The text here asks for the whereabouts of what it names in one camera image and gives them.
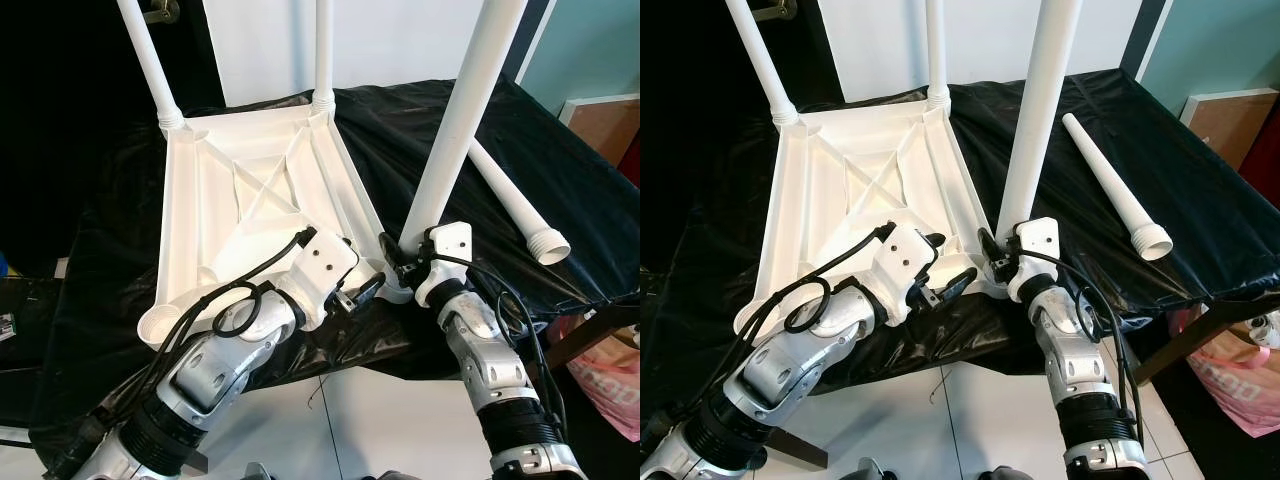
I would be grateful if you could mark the brown wooden table leg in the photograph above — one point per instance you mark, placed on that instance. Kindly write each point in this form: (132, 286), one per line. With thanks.
(585, 340)
(1190, 345)
(800, 452)

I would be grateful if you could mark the black bag with white label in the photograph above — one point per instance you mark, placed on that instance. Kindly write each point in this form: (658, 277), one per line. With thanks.
(20, 350)

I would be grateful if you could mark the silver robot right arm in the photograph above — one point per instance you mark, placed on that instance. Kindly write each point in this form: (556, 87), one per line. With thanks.
(1075, 360)
(490, 360)

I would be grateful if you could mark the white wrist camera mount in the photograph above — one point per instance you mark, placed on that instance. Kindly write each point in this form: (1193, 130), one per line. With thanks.
(905, 260)
(1040, 238)
(450, 242)
(325, 265)

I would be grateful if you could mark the silver robot left leg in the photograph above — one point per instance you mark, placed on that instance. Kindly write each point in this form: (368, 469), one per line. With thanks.
(868, 471)
(260, 472)

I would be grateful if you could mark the black metal stand leg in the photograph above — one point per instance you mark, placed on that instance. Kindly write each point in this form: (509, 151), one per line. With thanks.
(15, 435)

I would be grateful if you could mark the pink plastic bag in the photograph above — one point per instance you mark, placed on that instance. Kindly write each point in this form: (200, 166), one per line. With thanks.
(1235, 390)
(610, 390)

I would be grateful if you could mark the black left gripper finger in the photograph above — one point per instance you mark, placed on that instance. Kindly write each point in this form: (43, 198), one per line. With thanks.
(956, 285)
(934, 242)
(366, 289)

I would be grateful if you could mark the black shiny table cloth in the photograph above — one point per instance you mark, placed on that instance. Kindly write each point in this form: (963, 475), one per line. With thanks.
(1180, 180)
(560, 200)

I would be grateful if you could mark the brown cardboard box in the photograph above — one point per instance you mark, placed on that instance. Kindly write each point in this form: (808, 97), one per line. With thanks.
(1230, 125)
(605, 125)

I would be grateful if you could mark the black floor mat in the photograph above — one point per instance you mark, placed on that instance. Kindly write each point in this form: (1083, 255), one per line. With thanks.
(1230, 460)

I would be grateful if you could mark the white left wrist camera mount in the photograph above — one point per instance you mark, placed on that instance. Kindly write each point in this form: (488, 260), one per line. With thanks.
(325, 265)
(905, 260)

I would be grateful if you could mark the white plastic bottle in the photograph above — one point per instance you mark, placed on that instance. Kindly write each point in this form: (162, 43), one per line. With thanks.
(1265, 330)

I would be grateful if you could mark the white plastic children table top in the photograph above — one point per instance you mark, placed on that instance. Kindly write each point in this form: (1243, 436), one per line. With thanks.
(200, 180)
(800, 180)

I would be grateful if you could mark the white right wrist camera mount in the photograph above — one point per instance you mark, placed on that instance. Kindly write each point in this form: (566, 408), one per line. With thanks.
(1040, 238)
(450, 242)

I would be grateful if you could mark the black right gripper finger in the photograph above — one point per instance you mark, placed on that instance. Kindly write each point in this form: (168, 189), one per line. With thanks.
(394, 253)
(989, 250)

